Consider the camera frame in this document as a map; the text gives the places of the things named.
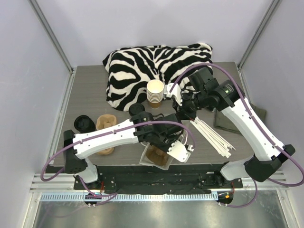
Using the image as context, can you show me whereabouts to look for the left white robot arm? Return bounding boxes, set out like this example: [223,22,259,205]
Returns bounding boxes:
[63,112,189,190]

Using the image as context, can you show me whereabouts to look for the brown cardboard cup carrier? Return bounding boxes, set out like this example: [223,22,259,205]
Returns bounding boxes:
[95,114,117,155]

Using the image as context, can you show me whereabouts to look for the light blue paper bag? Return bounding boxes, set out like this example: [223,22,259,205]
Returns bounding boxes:
[139,133,188,170]

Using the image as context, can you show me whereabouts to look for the stack of black lids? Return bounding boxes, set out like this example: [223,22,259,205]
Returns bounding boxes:
[74,115,95,133]

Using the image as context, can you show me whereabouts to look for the olive green cloth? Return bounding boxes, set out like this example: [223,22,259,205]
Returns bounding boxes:
[213,100,267,134]

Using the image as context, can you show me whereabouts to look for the white slotted cable duct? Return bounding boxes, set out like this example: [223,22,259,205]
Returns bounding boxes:
[40,192,218,202]

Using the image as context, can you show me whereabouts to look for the zebra print pillow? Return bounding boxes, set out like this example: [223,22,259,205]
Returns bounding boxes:
[103,43,213,112]

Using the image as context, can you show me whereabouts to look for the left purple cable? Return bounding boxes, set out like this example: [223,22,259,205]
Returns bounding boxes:
[41,120,197,218]

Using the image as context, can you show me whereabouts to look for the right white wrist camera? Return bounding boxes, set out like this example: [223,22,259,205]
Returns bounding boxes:
[163,83,182,106]

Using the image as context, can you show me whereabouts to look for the bundle of white wrapped straws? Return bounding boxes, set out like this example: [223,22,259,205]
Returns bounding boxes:
[190,117,235,158]

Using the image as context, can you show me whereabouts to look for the black plastic cup lid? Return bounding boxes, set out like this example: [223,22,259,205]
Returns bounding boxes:
[128,103,145,116]

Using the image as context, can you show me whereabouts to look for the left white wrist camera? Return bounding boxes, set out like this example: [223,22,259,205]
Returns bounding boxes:
[167,141,194,162]

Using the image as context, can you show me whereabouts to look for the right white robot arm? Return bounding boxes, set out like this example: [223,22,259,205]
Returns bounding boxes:
[168,63,295,188]

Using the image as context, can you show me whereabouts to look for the stack of paper cups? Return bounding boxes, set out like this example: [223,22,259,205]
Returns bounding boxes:
[147,79,164,109]

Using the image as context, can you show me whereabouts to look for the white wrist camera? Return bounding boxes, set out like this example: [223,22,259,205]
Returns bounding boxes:
[163,83,182,106]
[167,141,194,162]

